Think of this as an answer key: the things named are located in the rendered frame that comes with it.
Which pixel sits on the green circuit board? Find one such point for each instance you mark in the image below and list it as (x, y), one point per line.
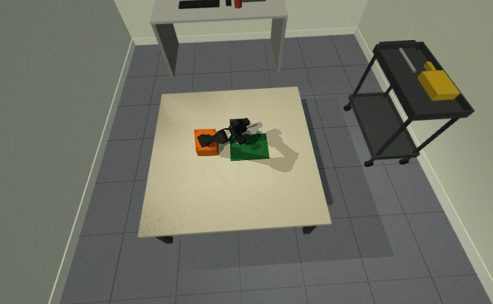
(254, 148)

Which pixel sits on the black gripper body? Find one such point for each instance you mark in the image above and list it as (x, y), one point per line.
(241, 139)

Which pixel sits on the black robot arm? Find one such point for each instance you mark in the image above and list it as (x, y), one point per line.
(221, 137)

